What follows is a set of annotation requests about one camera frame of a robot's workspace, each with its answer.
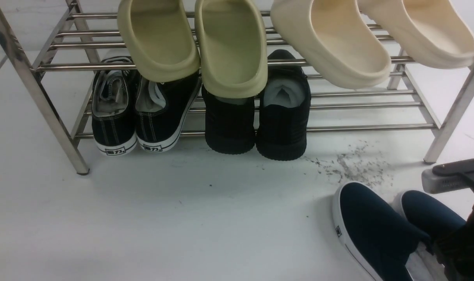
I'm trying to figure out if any cream slipper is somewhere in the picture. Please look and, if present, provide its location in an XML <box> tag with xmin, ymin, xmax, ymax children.
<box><xmin>270</xmin><ymin>0</ymin><xmax>392</xmax><ymax>89</ymax></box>
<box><xmin>357</xmin><ymin>0</ymin><xmax>474</xmax><ymax>69</ymax></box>

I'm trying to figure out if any navy slip-on shoe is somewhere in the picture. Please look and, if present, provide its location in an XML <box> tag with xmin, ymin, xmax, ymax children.
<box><xmin>332</xmin><ymin>181</ymin><xmax>436</xmax><ymax>281</ymax></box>
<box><xmin>392</xmin><ymin>190</ymin><xmax>467</xmax><ymax>241</ymax></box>

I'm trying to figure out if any olive green slipper left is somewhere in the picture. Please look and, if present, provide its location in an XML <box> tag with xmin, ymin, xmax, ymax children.
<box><xmin>117</xmin><ymin>0</ymin><xmax>201</xmax><ymax>82</ymax></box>

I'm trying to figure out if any olive green slipper right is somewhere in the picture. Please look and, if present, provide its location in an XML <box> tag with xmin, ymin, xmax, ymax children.
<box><xmin>195</xmin><ymin>0</ymin><xmax>268</xmax><ymax>98</ymax></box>

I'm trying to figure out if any black knit shoe right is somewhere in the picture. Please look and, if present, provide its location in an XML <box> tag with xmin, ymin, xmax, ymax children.
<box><xmin>255</xmin><ymin>66</ymin><xmax>312</xmax><ymax>161</ymax></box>

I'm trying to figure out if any black knit shoe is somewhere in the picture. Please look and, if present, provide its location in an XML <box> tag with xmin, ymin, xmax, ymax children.
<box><xmin>201</xmin><ymin>86</ymin><xmax>255</xmax><ymax>155</ymax></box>
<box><xmin>255</xmin><ymin>66</ymin><xmax>312</xmax><ymax>161</ymax></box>

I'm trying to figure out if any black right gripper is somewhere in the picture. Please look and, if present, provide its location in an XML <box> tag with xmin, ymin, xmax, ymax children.
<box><xmin>435</xmin><ymin>205</ymin><xmax>474</xmax><ymax>281</ymax></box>

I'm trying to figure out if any olive green slipper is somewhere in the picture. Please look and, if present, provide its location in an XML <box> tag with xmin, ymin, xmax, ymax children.
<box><xmin>117</xmin><ymin>0</ymin><xmax>201</xmax><ymax>82</ymax></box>
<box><xmin>195</xmin><ymin>0</ymin><xmax>268</xmax><ymax>98</ymax></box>

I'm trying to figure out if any black canvas sneaker right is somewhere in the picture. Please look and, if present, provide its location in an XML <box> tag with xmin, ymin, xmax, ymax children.
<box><xmin>135</xmin><ymin>71</ymin><xmax>202</xmax><ymax>153</ymax></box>

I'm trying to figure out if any black canvas sneaker left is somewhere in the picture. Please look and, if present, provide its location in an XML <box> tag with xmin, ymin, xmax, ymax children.
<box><xmin>92</xmin><ymin>69</ymin><xmax>142</xmax><ymax>157</ymax></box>

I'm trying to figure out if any black canvas sneaker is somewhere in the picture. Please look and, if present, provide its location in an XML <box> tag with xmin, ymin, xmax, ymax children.
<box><xmin>92</xmin><ymin>69</ymin><xmax>142</xmax><ymax>157</ymax></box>
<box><xmin>135</xmin><ymin>71</ymin><xmax>202</xmax><ymax>153</ymax></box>

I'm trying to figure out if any black knit shoe left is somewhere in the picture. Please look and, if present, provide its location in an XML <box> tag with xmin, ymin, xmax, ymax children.
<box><xmin>201</xmin><ymin>86</ymin><xmax>255</xmax><ymax>155</ymax></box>

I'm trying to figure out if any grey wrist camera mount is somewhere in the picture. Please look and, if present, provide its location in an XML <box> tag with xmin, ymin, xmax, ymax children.
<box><xmin>421</xmin><ymin>158</ymin><xmax>474</xmax><ymax>194</ymax></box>

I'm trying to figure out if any cream slipper right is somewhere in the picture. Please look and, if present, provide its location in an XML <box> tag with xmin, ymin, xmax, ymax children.
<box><xmin>357</xmin><ymin>0</ymin><xmax>474</xmax><ymax>69</ymax></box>

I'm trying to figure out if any cream slipper left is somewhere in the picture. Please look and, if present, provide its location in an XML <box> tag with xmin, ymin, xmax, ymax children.
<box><xmin>270</xmin><ymin>0</ymin><xmax>392</xmax><ymax>89</ymax></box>

